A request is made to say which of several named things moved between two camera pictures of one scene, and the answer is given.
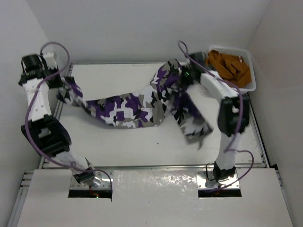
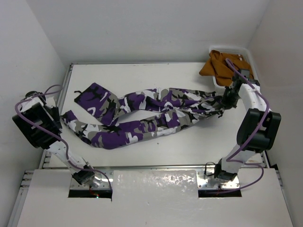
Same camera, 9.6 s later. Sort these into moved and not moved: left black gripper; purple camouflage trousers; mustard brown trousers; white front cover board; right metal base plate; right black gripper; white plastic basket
Moved: left black gripper; right black gripper; purple camouflage trousers
Not moved: right metal base plate; white front cover board; white plastic basket; mustard brown trousers
